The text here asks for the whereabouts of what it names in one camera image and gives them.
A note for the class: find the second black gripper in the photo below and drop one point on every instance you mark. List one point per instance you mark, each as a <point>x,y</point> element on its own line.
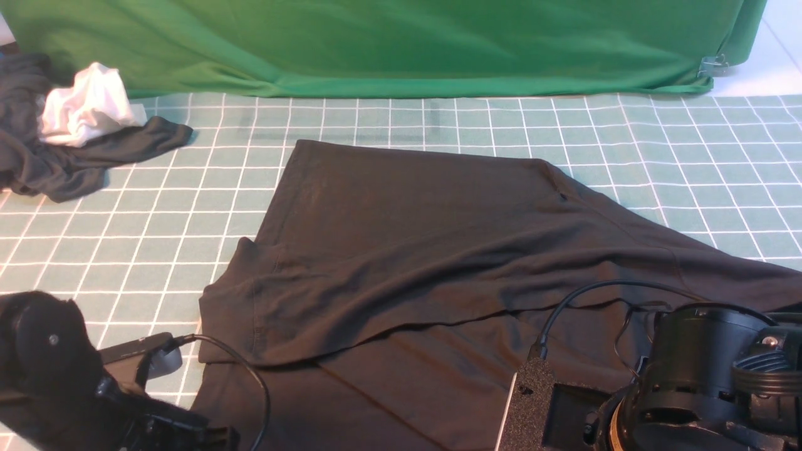
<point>683,416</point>

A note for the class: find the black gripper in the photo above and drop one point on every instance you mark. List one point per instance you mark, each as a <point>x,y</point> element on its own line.
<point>114,418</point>

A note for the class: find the gray long-sleeved shirt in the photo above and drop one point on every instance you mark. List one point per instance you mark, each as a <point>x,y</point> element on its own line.
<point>390,295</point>

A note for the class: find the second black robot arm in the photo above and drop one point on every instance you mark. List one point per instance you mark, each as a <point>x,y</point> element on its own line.
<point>718,377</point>

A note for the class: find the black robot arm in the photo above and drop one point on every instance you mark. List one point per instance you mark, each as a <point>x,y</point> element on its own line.
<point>59,392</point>

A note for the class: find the checkered green tablecloth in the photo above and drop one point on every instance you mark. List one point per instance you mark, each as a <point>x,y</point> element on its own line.
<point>137,255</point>

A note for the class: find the crumpled dark gray garment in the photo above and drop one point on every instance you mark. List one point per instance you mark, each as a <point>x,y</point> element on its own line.
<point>32,166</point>

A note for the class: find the crumpled white garment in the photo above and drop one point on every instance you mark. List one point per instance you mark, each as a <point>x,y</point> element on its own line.
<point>95,106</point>

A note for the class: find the metal binder clip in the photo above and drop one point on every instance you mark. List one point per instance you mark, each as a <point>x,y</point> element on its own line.
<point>713,66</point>

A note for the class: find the green backdrop cloth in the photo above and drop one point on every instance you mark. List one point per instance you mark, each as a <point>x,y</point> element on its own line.
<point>390,49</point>

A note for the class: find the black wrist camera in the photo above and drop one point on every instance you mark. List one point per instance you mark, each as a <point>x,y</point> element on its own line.
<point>139,361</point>
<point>545,413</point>

